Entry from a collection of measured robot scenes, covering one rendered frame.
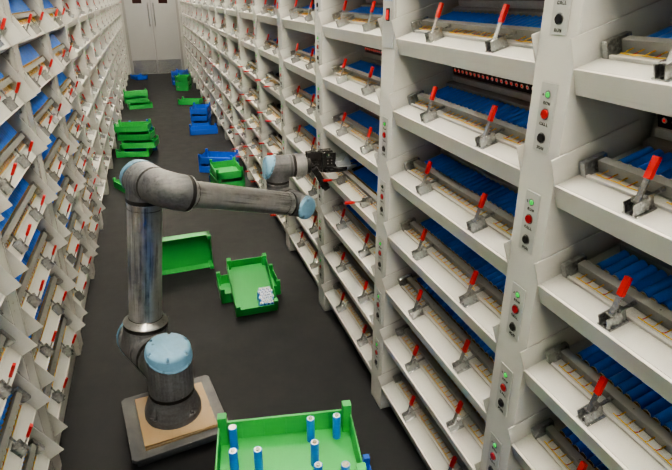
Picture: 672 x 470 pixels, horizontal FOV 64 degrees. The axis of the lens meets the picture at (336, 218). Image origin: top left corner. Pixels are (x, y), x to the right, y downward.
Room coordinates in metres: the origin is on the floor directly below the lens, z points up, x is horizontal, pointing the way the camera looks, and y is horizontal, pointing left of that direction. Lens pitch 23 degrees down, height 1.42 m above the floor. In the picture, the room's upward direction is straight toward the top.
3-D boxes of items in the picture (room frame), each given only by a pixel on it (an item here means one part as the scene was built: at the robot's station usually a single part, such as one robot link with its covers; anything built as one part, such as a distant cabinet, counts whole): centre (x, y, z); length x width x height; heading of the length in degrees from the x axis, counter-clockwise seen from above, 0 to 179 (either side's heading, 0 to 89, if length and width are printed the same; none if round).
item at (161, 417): (1.47, 0.57, 0.13); 0.19 x 0.19 x 0.10
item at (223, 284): (2.44, 0.46, 0.04); 0.30 x 0.20 x 0.08; 108
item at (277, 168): (2.02, 0.22, 0.80); 0.12 x 0.09 x 0.10; 109
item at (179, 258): (2.65, 0.84, 0.10); 0.30 x 0.08 x 0.20; 112
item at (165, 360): (1.48, 0.57, 0.26); 0.17 x 0.15 x 0.18; 44
